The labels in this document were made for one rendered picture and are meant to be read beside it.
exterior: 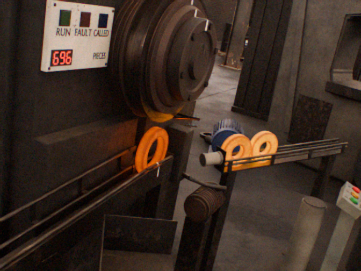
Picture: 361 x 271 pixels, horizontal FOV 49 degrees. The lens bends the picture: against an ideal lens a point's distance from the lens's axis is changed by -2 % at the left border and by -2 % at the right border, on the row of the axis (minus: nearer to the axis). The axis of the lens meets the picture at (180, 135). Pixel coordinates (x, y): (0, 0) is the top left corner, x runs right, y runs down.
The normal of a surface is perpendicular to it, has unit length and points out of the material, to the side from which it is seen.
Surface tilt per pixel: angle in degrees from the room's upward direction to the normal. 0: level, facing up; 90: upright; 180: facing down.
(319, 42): 90
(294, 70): 90
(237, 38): 90
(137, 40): 78
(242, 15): 90
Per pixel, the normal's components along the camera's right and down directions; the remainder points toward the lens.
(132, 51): -0.44, 0.15
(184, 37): -0.29, -0.33
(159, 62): -0.02, 0.33
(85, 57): 0.87, 0.29
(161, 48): 0.04, 0.12
